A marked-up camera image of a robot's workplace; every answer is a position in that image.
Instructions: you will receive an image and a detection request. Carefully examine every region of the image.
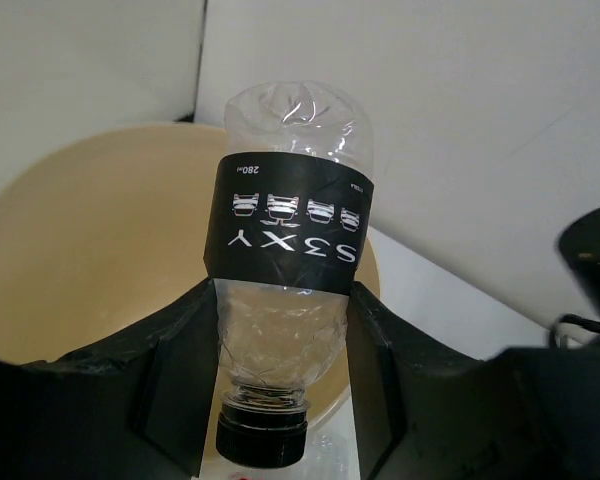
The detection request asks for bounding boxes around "beige capybara bin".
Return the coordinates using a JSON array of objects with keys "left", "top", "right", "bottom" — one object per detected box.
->
[{"left": 0, "top": 124, "right": 381, "bottom": 464}]

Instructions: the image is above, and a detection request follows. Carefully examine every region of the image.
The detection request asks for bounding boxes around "small black label bottle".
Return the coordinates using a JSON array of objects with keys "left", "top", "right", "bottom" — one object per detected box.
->
[{"left": 203, "top": 81, "right": 374, "bottom": 469}]

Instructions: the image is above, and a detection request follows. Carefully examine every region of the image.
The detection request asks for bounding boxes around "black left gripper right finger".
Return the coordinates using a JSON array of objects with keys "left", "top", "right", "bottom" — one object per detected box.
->
[{"left": 347, "top": 283, "right": 600, "bottom": 479}]

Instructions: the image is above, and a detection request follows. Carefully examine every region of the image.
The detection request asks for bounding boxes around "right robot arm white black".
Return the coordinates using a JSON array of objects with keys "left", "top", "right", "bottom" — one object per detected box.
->
[{"left": 548, "top": 208, "right": 600, "bottom": 347}]

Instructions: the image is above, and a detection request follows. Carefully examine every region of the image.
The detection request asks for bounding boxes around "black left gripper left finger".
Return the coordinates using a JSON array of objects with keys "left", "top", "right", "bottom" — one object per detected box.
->
[{"left": 0, "top": 280, "right": 218, "bottom": 479}]

